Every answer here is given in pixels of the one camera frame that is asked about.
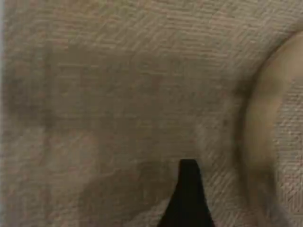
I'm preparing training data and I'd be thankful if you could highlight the brown jute bag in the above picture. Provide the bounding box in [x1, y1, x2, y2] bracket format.
[1, 0, 303, 227]

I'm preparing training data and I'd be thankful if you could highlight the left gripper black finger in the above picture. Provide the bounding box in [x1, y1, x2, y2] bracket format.
[157, 159, 215, 227]

